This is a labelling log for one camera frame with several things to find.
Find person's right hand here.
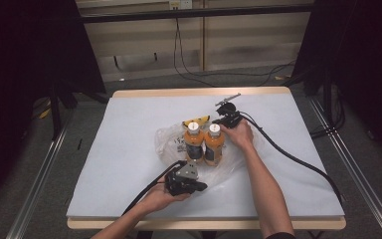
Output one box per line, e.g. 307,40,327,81
220,119,255,152

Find orange juice bottle white cap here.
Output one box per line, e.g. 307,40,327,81
183,121,206,164
203,123,228,168

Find clear plastic bag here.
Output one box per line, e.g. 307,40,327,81
153,122,257,191

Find black hanging cables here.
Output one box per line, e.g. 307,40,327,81
173,18,296,88

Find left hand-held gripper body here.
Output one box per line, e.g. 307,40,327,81
163,161,200,197

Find yellow black packet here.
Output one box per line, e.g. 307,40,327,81
182,115,211,129

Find black horizontal bar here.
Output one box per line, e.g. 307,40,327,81
79,4,314,24

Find black metal stand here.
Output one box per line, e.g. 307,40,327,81
48,78,64,141

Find white table mat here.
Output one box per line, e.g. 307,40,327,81
66,93,346,220

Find right hand-held gripper cable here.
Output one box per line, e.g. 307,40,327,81
238,111,344,205

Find yellow floor tape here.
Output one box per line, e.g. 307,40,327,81
38,105,53,120

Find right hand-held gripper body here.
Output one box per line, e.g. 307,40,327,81
214,93,244,129

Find black curtain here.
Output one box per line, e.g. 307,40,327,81
291,0,382,167
0,0,107,213

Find person's left hand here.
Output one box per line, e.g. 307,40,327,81
145,176,192,213

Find metal floor rail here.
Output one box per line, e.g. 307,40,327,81
307,97,382,239
5,122,73,239

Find black floor cables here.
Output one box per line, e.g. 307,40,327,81
309,85,346,139

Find white wall power outlet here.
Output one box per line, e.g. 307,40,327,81
168,0,193,10

